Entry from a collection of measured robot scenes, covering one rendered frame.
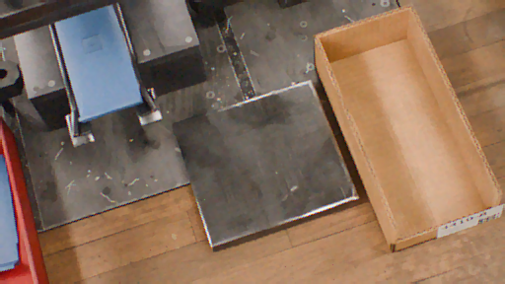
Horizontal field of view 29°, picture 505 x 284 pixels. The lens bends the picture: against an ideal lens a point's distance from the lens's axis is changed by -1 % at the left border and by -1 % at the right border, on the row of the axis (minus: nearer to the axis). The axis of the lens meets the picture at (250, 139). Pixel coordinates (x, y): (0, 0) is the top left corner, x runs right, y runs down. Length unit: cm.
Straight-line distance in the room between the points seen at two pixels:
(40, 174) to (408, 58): 45
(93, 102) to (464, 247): 43
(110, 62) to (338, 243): 32
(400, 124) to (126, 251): 34
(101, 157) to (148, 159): 6
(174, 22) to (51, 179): 23
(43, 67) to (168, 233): 23
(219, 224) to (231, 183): 5
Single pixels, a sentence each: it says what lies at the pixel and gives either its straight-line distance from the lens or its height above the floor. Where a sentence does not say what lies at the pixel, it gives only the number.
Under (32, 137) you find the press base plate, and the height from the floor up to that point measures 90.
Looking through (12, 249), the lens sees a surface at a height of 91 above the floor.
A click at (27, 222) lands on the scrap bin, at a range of 110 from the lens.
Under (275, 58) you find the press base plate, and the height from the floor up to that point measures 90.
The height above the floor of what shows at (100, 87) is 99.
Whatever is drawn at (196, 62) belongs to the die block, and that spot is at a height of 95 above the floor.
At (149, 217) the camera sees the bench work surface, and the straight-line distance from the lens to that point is 112.
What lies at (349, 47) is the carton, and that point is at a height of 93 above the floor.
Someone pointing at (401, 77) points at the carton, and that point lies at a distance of 117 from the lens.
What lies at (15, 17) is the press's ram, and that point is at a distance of 100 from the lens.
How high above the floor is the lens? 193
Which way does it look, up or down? 64 degrees down
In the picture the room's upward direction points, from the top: 11 degrees counter-clockwise
